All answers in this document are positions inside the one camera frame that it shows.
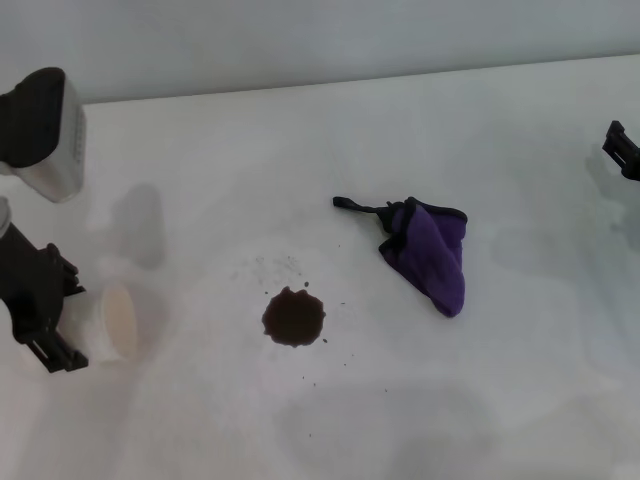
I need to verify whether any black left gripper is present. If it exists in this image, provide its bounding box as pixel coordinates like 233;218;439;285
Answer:
0;224;90;376

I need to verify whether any white paper cup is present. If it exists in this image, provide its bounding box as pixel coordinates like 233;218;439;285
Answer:
69;281;139;365

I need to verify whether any purple rag with black trim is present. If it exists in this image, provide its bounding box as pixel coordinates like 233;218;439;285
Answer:
332;195;470;319

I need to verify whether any dark brown liquid stain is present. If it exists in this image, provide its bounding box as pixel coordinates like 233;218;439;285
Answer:
261;285;327;349

